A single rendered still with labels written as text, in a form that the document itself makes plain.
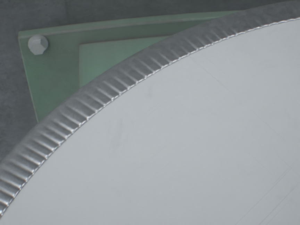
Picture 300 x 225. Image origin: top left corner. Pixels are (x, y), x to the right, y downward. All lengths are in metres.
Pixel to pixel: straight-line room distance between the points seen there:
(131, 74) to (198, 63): 0.08
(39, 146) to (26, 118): 0.57
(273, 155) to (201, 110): 0.10
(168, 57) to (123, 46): 0.32
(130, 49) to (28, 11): 0.19
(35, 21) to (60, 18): 0.04
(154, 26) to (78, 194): 0.50
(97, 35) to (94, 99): 0.37
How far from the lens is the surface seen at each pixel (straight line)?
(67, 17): 1.05
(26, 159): 0.64
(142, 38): 1.05
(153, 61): 0.72
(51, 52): 1.07
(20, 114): 1.21
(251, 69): 0.72
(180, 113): 0.66
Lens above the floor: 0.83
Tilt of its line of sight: 43 degrees down
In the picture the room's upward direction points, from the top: 173 degrees clockwise
